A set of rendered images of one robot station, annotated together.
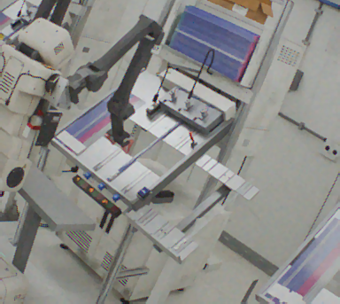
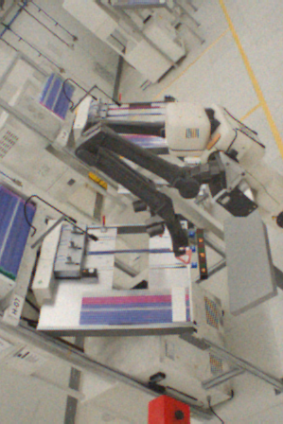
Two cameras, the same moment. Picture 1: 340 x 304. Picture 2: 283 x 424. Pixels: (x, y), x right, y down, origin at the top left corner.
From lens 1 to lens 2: 3.52 m
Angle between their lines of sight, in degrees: 85
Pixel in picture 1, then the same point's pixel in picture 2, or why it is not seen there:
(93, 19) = not seen: outside the picture
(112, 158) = (163, 264)
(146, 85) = (60, 309)
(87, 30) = not seen: outside the picture
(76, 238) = (219, 362)
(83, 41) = not seen: outside the picture
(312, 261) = (141, 140)
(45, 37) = (189, 105)
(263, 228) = (45, 394)
